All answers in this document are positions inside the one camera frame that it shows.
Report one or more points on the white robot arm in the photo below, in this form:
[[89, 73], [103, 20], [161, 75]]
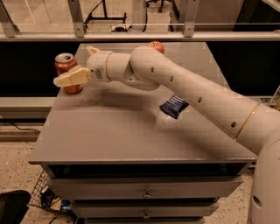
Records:
[[252, 124]]

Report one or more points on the dark blue snack packet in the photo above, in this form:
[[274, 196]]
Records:
[[174, 106]]

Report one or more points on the red coke can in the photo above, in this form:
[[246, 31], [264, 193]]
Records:
[[63, 63]]

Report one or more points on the black chair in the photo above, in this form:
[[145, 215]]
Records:
[[13, 206]]

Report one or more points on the metal railing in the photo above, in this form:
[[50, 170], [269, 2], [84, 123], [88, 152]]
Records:
[[165, 20]]

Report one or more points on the grey drawer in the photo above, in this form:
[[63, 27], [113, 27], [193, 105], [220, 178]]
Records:
[[144, 188], [144, 209]]

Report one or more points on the black stand frame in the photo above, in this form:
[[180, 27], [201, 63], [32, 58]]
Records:
[[104, 17]]

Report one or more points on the lower grey drawer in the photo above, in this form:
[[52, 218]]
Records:
[[144, 209]]

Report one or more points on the top grey drawer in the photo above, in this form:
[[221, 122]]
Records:
[[144, 188]]

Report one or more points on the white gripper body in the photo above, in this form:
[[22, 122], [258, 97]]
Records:
[[97, 66]]

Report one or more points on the wire basket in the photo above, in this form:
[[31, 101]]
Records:
[[42, 196]]

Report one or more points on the red apple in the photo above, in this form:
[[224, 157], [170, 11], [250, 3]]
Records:
[[157, 46]]

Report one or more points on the grey drawer cabinet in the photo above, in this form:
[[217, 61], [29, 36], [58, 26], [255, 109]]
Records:
[[110, 130]]

